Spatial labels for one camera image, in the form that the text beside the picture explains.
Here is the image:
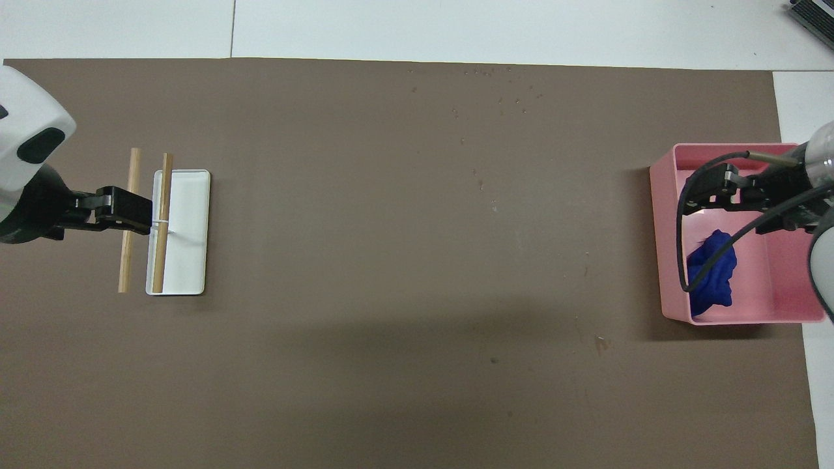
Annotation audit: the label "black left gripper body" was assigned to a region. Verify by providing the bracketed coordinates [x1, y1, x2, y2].
[0, 163, 98, 246]

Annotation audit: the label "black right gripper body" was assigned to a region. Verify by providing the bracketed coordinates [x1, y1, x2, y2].
[756, 147, 834, 233]

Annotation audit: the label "blue towel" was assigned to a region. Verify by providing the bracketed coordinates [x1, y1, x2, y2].
[686, 229, 738, 317]

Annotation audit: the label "wooden rod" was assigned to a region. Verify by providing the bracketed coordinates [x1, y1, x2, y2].
[152, 153, 174, 294]
[118, 148, 142, 294]

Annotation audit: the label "white rack base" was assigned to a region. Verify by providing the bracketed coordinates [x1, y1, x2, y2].
[145, 169, 211, 296]

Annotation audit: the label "pink plastic bin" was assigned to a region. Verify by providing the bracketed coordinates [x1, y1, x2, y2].
[649, 143, 827, 326]

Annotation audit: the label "grey device with ridges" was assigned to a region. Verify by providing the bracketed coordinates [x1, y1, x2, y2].
[785, 0, 834, 50]

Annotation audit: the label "brown table mat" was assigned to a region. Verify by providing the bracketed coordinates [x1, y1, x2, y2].
[0, 57, 820, 469]

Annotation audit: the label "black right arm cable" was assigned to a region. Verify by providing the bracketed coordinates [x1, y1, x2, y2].
[676, 151, 834, 292]

